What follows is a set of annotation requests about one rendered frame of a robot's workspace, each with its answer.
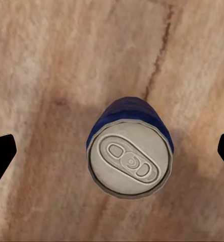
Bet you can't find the can of soda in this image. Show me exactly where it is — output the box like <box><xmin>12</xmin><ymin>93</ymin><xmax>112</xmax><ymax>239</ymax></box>
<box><xmin>86</xmin><ymin>97</ymin><xmax>174</xmax><ymax>201</ymax></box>

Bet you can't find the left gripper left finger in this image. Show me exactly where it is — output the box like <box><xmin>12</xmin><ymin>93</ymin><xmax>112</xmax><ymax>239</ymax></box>
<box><xmin>0</xmin><ymin>134</ymin><xmax>17</xmax><ymax>179</ymax></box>

